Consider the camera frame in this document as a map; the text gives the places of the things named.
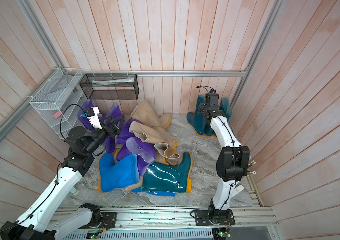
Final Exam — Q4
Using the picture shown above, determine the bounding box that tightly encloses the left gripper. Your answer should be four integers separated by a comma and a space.
84, 114, 125, 155

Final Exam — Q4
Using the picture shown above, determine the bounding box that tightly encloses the beige boot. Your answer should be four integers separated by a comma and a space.
129, 122, 177, 149
131, 99, 172, 129
154, 143, 180, 166

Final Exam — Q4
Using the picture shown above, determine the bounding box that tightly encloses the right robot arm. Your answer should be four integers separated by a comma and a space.
200, 90, 250, 225

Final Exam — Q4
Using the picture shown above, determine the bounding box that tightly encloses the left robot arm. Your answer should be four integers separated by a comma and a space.
0, 116, 125, 240

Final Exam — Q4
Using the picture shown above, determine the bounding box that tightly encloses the teal boot standing back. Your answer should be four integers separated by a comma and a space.
219, 98, 232, 121

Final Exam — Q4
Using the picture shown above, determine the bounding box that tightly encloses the purple boot far left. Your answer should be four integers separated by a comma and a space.
76, 99, 97, 131

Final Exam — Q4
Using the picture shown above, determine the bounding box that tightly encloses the black mesh basket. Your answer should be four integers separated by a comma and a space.
79, 74, 140, 101

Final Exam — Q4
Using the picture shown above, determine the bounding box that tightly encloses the paper in black basket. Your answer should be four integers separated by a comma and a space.
92, 77, 136, 87

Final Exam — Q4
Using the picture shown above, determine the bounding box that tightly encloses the blue boot on top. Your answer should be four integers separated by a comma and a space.
98, 153, 140, 193

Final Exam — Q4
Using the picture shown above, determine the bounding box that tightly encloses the pink eraser block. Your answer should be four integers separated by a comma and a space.
52, 111, 63, 119

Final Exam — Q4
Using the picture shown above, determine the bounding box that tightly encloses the bundle of pencils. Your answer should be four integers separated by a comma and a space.
247, 156, 257, 176

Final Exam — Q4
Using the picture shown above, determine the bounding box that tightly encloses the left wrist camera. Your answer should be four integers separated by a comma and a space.
78, 107, 102, 132

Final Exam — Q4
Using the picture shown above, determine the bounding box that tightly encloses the aluminium frame rail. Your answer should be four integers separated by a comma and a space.
81, 70, 247, 78

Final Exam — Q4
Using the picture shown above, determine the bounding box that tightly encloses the white wire shelf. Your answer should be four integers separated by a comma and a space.
30, 68, 86, 140

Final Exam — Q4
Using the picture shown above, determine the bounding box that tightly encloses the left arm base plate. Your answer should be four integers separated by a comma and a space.
79, 212, 118, 230

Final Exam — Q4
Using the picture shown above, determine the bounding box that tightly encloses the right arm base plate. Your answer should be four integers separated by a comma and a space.
190, 209, 236, 226

